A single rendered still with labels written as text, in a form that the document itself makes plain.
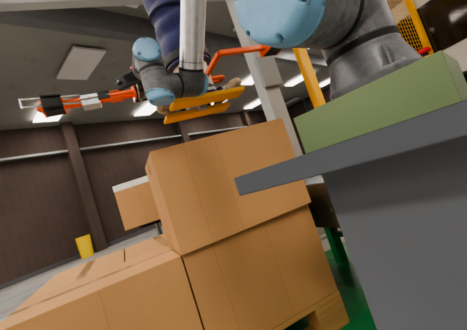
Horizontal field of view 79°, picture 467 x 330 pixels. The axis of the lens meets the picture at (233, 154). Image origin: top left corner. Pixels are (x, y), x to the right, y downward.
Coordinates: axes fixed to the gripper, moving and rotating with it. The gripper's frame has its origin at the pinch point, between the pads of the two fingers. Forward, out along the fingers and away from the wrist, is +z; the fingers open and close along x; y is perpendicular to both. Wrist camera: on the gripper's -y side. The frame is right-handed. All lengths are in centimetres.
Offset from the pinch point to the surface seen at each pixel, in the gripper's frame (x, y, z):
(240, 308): -97, 11, -15
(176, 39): 17.6, 22.3, -8.9
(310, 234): -84, 51, -15
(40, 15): 242, -50, 282
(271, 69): 37, 140, 94
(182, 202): -52, 1, -17
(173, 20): 27.0, 23.5, -9.1
